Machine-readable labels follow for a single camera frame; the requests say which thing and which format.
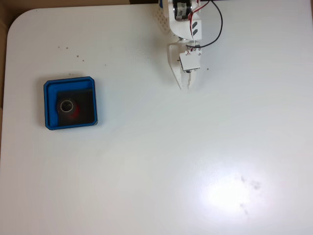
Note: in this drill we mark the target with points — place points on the red tape roll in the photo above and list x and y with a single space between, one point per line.
69 107

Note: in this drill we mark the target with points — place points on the blue square box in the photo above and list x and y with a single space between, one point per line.
50 102

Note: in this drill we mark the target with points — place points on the white perforated plate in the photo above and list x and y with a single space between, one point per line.
162 20

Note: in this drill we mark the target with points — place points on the black foam pad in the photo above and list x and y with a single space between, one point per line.
86 107

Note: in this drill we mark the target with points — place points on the white camera box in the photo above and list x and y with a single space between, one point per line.
190 60

